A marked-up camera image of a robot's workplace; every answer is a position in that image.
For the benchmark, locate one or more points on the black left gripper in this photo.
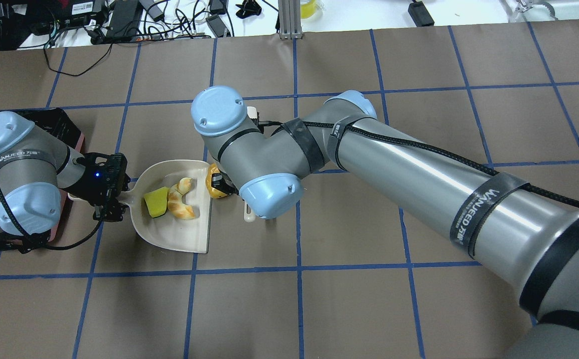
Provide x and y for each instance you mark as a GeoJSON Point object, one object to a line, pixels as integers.
{"type": "Point", "coordinates": [84, 188]}

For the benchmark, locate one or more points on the yellow sponge piece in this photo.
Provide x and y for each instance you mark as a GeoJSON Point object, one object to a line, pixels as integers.
{"type": "Point", "coordinates": [156, 201]}

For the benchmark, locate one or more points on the beige plastic dustpan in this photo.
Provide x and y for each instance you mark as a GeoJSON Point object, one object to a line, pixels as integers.
{"type": "Point", "coordinates": [167, 231]}

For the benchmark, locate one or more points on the toy croissant bread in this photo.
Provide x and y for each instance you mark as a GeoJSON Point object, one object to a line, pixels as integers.
{"type": "Point", "coordinates": [176, 204]}

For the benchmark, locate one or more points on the yellow toy potato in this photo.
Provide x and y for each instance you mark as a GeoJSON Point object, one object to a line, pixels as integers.
{"type": "Point", "coordinates": [215, 184]}

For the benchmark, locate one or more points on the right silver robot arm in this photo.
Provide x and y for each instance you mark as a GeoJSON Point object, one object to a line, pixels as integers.
{"type": "Point", "coordinates": [524, 234]}

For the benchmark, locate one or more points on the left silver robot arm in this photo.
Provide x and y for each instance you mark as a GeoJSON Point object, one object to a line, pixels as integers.
{"type": "Point", "coordinates": [39, 162]}

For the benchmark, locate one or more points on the black lined trash bin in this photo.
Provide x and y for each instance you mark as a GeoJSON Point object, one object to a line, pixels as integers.
{"type": "Point", "coordinates": [37, 149]}

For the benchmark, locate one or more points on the black power brick top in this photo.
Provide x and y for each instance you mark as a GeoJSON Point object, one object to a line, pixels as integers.
{"type": "Point", "coordinates": [123, 21]}

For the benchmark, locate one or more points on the yellow tape roll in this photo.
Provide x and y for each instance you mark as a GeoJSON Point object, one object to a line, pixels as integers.
{"type": "Point", "coordinates": [308, 8]}

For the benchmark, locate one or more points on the black power adapter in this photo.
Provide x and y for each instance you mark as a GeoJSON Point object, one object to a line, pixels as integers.
{"type": "Point", "coordinates": [419, 14]}

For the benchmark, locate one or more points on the aluminium frame post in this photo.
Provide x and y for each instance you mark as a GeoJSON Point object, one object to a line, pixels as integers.
{"type": "Point", "coordinates": [289, 19]}

